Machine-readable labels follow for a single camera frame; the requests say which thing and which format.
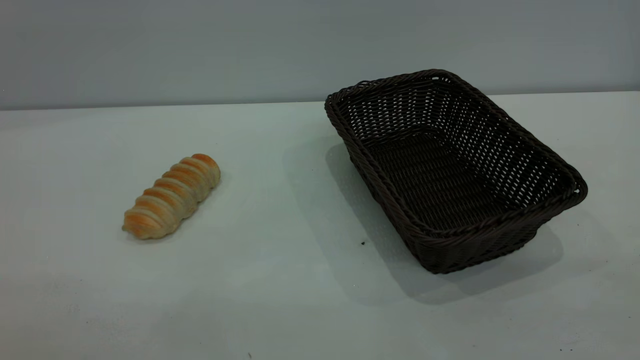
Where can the black woven plastic basket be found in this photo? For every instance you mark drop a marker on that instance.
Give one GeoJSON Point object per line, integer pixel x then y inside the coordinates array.
{"type": "Point", "coordinates": [435, 190]}

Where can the ridged golden bread roll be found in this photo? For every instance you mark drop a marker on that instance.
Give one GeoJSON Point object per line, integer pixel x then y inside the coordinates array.
{"type": "Point", "coordinates": [170, 197]}

